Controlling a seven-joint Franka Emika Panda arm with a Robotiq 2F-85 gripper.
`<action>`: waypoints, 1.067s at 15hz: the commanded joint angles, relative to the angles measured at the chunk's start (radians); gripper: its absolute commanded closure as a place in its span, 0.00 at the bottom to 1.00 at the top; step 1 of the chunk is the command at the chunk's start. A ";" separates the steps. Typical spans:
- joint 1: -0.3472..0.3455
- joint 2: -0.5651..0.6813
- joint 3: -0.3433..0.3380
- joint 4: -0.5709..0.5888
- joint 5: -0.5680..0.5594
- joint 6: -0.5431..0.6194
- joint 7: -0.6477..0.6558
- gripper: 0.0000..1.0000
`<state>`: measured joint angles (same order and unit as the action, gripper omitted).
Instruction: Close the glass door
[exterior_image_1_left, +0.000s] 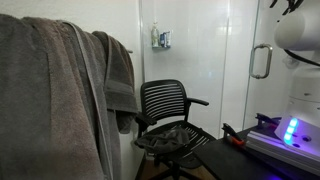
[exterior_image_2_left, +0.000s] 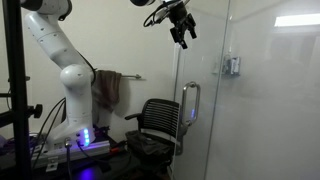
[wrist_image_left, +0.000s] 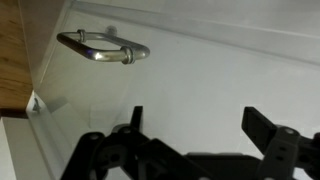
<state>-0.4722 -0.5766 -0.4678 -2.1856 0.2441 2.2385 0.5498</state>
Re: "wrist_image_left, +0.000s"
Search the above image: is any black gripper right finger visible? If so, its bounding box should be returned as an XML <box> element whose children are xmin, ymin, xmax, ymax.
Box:
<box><xmin>241</xmin><ymin>106</ymin><xmax>320</xmax><ymax>180</ymax></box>

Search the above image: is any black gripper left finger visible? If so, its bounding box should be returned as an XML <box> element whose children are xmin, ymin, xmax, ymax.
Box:
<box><xmin>59</xmin><ymin>105</ymin><xmax>208</xmax><ymax>180</ymax></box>

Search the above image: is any white cabinet door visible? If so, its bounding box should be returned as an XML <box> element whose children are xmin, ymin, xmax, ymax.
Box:
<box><xmin>18</xmin><ymin>0</ymin><xmax>320</xmax><ymax>180</ymax></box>

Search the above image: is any metal glass door clip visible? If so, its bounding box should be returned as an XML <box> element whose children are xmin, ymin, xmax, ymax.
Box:
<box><xmin>31</xmin><ymin>98</ymin><xmax>42</xmax><ymax>114</ymax></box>

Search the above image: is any brushed metal door handle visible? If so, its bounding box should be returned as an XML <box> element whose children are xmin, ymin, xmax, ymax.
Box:
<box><xmin>56</xmin><ymin>28</ymin><xmax>151</xmax><ymax>66</ymax></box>

